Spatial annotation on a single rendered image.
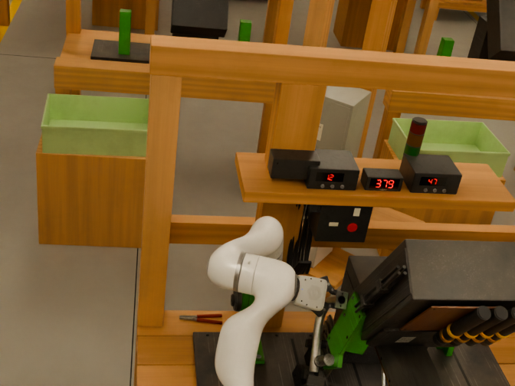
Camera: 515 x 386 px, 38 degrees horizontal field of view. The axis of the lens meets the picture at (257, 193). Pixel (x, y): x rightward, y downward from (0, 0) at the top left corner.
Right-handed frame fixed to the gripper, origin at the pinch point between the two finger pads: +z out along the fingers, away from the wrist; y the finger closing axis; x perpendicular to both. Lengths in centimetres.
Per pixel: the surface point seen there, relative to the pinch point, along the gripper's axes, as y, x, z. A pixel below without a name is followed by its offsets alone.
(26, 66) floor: 199, 437, -117
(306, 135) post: 46, -10, -24
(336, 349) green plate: -15.3, 0.6, 3.2
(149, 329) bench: -19, 50, -46
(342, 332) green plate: -9.7, -1.7, 3.1
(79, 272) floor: 12, 218, -55
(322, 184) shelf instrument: 32.6, -9.9, -16.1
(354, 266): 13.4, 8.3, 8.7
